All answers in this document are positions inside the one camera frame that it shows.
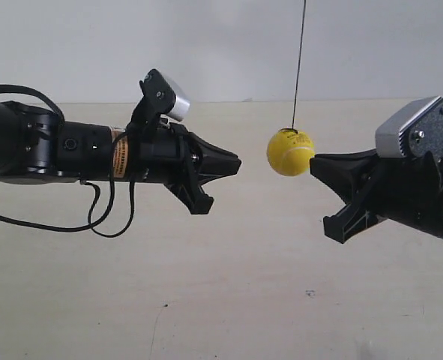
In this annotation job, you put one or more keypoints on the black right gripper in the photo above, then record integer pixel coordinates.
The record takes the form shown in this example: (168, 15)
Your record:
(375, 189)

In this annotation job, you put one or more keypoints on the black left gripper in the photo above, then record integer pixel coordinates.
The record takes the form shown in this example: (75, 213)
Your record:
(182, 163)

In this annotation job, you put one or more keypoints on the yellow tennis ball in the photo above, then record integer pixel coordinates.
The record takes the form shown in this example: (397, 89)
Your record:
(289, 152)

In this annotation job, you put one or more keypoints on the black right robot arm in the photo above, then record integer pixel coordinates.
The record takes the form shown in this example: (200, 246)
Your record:
(374, 189)

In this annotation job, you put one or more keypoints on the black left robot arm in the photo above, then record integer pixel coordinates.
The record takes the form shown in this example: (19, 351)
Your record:
(36, 148)

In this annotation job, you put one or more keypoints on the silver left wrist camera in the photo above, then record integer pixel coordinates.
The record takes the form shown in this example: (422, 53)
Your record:
(161, 96)

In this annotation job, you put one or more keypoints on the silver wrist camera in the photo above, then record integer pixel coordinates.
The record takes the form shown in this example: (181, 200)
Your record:
(161, 96)
(413, 131)

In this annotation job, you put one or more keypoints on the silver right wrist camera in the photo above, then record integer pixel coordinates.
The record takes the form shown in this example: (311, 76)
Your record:
(413, 131)

